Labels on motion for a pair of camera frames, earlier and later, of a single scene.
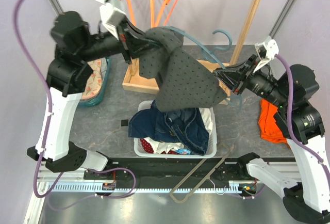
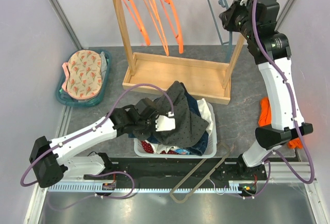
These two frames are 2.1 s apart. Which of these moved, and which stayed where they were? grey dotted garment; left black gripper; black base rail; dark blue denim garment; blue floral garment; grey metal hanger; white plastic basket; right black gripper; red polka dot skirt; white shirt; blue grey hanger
Moved: dark blue denim garment; blue grey hanger; right black gripper; left black gripper; grey dotted garment
Stayed: black base rail; white shirt; white plastic basket; blue floral garment; grey metal hanger; red polka dot skirt
